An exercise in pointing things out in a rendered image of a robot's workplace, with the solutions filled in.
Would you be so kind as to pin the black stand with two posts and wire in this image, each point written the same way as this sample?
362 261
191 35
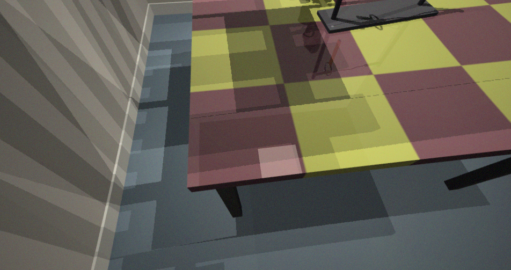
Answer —
373 13

